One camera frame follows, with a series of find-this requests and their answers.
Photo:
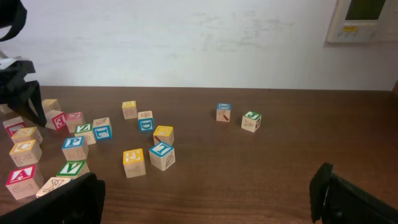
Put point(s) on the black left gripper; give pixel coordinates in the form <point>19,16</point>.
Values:
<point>25,96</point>

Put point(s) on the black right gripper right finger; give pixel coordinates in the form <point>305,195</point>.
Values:
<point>335,200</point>

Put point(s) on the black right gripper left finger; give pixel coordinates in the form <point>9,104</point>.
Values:
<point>79,201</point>

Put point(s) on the yellow plain wooden block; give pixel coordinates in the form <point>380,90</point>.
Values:
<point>51,104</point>

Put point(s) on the yellow S wooden block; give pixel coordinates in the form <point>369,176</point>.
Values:
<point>27,134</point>

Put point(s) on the green L far wooden block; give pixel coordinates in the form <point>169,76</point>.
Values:
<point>5,109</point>

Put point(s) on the red I wooden block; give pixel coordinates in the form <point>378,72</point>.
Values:
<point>13,125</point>

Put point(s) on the red E wooden block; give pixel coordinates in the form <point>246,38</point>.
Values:
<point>55,119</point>

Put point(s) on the green V wooden block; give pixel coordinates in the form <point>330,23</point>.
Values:
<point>73,169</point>

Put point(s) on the plain drawing wooden block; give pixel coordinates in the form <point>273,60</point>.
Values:
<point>52,184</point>

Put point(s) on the red O wooden block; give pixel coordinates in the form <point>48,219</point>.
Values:
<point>73,120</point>

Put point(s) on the yellow C wooden block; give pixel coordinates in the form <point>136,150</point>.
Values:
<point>25,153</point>

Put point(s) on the blue P wooden block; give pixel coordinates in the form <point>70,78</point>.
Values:
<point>75,148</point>

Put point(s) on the green Z wooden block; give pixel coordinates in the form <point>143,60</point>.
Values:
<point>86,130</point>

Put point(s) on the red A wooden block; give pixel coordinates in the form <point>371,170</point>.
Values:
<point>25,182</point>

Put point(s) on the yellow E wooden block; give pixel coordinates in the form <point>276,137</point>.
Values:
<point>134,163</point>

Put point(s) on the blue L feather wooden block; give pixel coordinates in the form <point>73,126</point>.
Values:
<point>102,129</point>

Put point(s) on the blue I leaf wooden block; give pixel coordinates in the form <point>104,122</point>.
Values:
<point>162,155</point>

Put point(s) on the blue D wooden block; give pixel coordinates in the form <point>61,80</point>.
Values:
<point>145,121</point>

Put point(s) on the yellow top wooden block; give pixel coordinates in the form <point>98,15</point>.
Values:
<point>164,134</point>

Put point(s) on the green J wooden block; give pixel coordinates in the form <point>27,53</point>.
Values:
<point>251,121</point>

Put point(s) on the blue X wooden block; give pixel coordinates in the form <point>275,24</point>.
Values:
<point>223,112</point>

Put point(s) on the beige wall control panel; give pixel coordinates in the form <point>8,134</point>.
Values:
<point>363,21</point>

